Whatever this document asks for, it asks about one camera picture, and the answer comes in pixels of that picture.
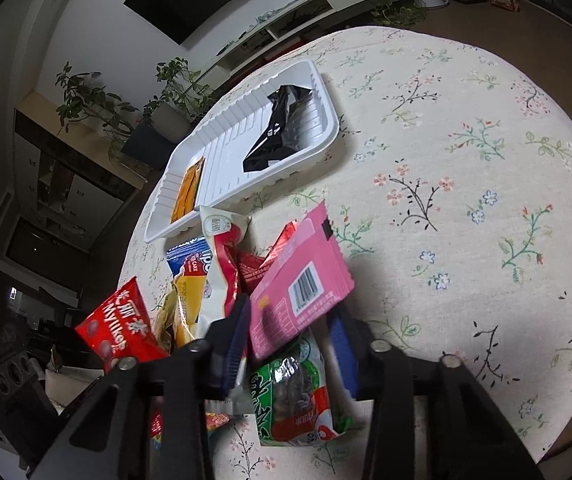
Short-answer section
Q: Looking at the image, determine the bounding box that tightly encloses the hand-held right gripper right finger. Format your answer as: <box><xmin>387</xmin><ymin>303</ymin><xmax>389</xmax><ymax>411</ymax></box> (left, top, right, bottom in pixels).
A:
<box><xmin>327</xmin><ymin>305</ymin><xmax>545</xmax><ymax>480</ymax></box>

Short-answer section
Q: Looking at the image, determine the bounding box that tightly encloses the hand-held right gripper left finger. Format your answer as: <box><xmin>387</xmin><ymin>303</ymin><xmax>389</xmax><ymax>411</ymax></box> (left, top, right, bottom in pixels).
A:
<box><xmin>28</xmin><ymin>292</ymin><xmax>253</xmax><ymax>480</ymax></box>

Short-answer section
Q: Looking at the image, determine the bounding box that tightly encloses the white and red snack packet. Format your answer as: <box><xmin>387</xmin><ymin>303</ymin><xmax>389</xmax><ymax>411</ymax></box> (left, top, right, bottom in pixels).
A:
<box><xmin>186</xmin><ymin>206</ymin><xmax>253</xmax><ymax>341</ymax></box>

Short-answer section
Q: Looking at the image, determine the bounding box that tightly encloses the green nut packet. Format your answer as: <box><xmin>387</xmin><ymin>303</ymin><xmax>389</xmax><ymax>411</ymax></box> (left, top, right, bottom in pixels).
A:
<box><xmin>250</xmin><ymin>327</ymin><xmax>351</xmax><ymax>447</ymax></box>

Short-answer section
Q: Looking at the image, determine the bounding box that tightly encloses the pink snack packet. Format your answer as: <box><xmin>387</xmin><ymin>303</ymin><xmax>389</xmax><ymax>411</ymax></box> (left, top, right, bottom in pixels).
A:
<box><xmin>248</xmin><ymin>201</ymin><xmax>355</xmax><ymax>361</ymax></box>

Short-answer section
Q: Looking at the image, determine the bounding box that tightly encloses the red candy packet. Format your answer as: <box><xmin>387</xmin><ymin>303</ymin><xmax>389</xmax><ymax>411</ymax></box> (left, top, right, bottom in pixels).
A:
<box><xmin>75</xmin><ymin>276</ymin><xmax>171</xmax><ymax>373</ymax></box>

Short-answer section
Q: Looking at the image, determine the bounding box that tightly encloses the white plastic tray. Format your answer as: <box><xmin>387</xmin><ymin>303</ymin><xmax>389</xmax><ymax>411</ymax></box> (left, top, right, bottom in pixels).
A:
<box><xmin>144</xmin><ymin>59</ymin><xmax>341</xmax><ymax>245</ymax></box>

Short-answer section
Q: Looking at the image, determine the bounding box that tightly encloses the blue and yellow snack packet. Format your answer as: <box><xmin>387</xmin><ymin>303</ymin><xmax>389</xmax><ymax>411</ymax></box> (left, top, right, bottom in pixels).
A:
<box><xmin>166</xmin><ymin>237</ymin><xmax>211</xmax><ymax>348</ymax></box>

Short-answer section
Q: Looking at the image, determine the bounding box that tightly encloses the red and yellow snack packet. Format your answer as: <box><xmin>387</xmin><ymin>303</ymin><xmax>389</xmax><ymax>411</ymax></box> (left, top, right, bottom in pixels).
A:
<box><xmin>148</xmin><ymin>410</ymin><xmax>231</xmax><ymax>448</ymax></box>

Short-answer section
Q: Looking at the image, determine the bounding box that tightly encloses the orange snack packet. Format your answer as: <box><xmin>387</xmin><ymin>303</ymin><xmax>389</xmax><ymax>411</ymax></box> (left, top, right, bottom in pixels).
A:
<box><xmin>171</xmin><ymin>157</ymin><xmax>205</xmax><ymax>223</ymax></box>

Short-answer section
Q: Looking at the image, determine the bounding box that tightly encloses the black snack packet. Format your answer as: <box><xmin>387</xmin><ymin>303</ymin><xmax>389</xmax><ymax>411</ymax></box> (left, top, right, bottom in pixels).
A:
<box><xmin>242</xmin><ymin>85</ymin><xmax>313</xmax><ymax>173</ymax></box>

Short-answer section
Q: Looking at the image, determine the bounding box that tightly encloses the tall plant in dark pot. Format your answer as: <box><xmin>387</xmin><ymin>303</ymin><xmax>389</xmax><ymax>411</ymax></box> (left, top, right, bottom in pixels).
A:
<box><xmin>55</xmin><ymin>62</ymin><xmax>177</xmax><ymax>171</ymax></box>

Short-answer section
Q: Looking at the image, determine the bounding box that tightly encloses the plant in ribbed white pot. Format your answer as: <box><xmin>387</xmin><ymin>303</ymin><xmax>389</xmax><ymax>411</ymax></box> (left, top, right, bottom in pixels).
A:
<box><xmin>143</xmin><ymin>56</ymin><xmax>211</xmax><ymax>143</ymax></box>

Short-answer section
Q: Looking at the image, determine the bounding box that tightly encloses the white television cabinet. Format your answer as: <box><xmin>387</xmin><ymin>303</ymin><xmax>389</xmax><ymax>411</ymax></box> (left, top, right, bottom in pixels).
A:
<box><xmin>186</xmin><ymin>0</ymin><xmax>417</xmax><ymax>86</ymax></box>

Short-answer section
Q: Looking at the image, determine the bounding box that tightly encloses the wall cabinet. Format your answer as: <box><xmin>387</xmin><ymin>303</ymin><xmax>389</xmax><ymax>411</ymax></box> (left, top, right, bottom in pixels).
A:
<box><xmin>13</xmin><ymin>105</ymin><xmax>144</xmax><ymax>241</ymax></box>

